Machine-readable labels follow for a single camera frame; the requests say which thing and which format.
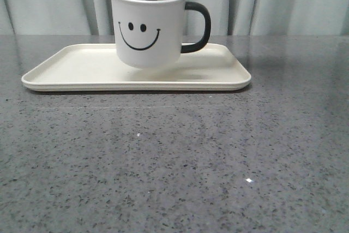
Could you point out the cream rectangular plastic tray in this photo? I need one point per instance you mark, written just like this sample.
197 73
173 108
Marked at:
96 67

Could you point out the pale grey-green curtain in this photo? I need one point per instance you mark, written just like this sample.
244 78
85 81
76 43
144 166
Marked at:
229 17

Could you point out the white smiley mug black handle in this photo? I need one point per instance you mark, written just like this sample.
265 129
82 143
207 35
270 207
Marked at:
148 33

